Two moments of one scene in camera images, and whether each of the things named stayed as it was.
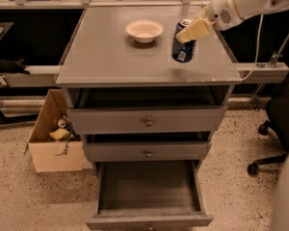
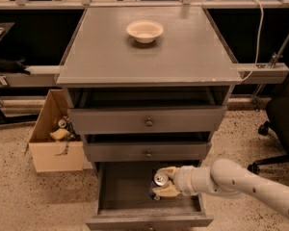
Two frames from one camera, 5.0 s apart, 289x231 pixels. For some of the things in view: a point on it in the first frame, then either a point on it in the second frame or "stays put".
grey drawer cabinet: [145, 117] stays put
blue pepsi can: [183, 52] → [159, 179]
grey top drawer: [203, 119] stays put
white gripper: [219, 12] → [182, 180]
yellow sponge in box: [60, 134] stays put
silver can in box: [62, 123] stays put
